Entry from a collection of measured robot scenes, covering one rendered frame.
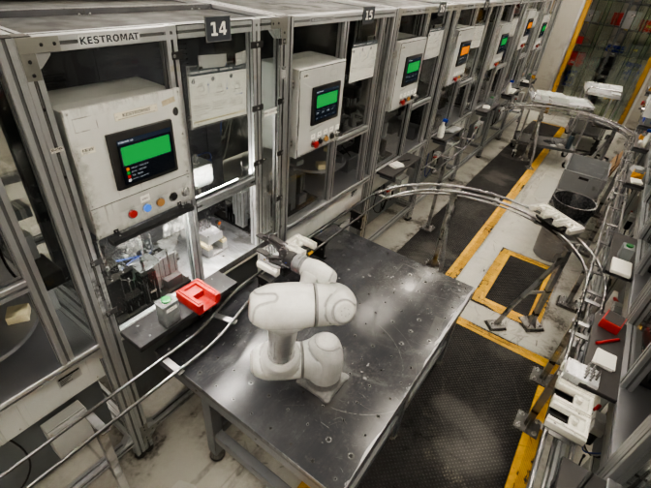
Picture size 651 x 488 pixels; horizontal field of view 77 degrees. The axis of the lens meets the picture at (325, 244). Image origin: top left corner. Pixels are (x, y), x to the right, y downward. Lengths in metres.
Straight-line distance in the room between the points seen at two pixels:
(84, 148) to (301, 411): 1.29
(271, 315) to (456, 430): 1.84
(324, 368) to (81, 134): 1.22
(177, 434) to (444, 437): 1.53
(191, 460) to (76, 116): 1.82
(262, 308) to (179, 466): 1.53
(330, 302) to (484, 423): 1.89
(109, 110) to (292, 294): 0.83
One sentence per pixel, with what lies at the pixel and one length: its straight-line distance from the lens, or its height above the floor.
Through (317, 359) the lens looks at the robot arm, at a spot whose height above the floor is 0.90.
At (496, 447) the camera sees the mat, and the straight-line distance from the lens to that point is 2.84.
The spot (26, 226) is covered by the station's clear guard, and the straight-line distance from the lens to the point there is 1.57.
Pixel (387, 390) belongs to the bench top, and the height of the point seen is 0.68.
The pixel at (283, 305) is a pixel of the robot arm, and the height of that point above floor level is 1.45.
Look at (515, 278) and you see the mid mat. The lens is 4.11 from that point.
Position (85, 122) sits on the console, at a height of 1.78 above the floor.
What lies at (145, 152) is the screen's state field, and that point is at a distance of 1.62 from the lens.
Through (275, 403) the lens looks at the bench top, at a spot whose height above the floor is 0.68.
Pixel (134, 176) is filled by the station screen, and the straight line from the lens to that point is 1.62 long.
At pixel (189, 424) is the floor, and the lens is 2.70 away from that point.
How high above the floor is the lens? 2.27
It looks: 35 degrees down
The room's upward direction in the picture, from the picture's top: 6 degrees clockwise
